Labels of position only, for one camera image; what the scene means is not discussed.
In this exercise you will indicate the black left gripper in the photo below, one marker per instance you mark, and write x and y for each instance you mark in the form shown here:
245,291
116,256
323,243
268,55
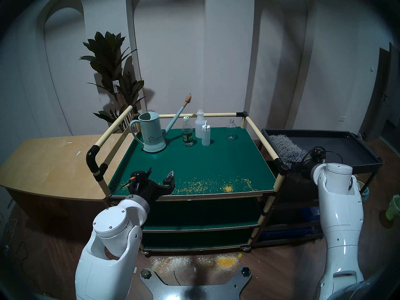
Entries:
147,190

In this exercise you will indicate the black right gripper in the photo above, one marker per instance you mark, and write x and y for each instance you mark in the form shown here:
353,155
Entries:
301,171

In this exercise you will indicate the grey fluffy duster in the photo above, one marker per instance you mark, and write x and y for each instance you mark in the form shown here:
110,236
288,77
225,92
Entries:
286,146

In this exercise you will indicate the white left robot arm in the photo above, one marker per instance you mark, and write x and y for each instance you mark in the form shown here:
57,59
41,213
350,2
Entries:
109,240

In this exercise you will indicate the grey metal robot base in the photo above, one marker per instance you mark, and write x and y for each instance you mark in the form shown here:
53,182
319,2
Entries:
193,291

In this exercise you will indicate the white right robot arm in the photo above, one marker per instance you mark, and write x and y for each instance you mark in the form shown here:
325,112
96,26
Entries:
340,215

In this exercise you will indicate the green three-tier shelf cart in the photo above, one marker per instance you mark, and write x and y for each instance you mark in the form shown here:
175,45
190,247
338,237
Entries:
203,158

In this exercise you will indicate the teal watering can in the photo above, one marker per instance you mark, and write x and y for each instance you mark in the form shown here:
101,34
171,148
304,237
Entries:
153,137

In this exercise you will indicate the green-label water bottle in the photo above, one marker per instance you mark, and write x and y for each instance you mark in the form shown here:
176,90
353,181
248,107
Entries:
187,135

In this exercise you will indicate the black utility cart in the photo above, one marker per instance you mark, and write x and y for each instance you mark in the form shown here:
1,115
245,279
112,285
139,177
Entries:
347,147

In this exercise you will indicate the white pump bottle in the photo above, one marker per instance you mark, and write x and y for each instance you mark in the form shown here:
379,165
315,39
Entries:
206,137

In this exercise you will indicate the white plastic bottle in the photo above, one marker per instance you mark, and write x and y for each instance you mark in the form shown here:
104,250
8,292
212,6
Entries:
199,124

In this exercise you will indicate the white bucket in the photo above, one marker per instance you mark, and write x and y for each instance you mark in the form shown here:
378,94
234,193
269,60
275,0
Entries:
365,190

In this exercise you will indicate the yellow crumbs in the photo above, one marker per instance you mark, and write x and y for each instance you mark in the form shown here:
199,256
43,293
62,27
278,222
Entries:
228,188

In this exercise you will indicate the clear glass bottle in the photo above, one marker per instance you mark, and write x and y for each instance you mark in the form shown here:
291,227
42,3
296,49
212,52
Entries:
231,132

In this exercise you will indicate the black star knob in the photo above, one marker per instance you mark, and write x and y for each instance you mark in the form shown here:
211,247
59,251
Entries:
145,273
246,272

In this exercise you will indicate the green waste bin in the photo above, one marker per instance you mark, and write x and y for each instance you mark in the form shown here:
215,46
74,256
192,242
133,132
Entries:
393,208

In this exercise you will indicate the white plant tag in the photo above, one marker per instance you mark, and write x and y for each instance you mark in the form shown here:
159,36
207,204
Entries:
116,85

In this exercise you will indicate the light wooden table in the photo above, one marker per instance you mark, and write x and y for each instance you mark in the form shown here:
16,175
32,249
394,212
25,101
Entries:
53,165

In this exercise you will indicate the dark door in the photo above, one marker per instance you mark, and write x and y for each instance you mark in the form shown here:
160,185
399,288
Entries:
379,93

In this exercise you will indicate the dark green potted plant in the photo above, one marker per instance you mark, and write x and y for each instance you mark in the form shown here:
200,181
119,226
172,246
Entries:
107,58

